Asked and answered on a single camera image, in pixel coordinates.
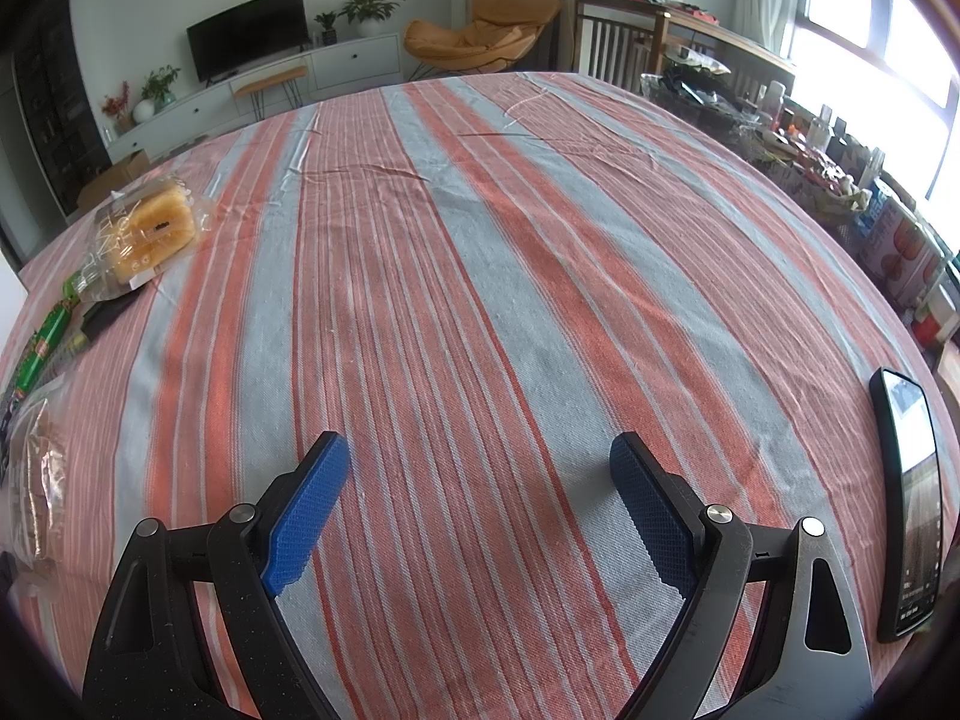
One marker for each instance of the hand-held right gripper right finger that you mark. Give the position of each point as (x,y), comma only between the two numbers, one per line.
(652,517)

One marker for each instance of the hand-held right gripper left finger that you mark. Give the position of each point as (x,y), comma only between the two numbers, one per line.
(307,517)

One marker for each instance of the clear bag of brown bread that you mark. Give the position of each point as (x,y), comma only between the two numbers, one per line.
(41,465)

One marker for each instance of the long green snack tube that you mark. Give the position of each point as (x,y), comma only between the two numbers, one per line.
(45,337)

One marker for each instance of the clear bag of yellow bread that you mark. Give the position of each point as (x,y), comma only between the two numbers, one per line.
(157,221)

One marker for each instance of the black smartphone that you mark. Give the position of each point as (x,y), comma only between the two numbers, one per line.
(911,502)

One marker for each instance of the red grey striped tablecloth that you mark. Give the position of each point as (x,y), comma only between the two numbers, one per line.
(487,277)

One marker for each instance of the red white cartons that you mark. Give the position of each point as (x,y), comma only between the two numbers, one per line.
(896,251)

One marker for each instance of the cardboard box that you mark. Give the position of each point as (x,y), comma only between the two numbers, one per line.
(120,169)

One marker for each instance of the clutter of bottles and packets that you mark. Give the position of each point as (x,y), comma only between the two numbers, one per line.
(810,150)

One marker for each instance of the wooden stool with metal legs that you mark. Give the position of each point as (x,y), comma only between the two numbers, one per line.
(266,79)

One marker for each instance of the red flowers in vase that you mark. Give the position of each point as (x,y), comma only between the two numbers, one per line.
(118,109)

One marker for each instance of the green plant in white vase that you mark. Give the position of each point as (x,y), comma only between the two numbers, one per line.
(159,86)

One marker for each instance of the white television cabinet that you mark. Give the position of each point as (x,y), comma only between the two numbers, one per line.
(352,60)

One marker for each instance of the dark display cabinet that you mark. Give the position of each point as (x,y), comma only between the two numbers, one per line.
(52,112)

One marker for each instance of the black flat television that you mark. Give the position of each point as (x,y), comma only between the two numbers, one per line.
(247,34)

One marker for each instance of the small potted plant dark pot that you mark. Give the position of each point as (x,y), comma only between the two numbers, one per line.
(327,28)

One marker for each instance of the orange lounge chair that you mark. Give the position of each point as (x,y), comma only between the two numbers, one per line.
(450,45)

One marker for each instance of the large potted plant white pot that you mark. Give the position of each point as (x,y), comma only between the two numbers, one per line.
(367,11)

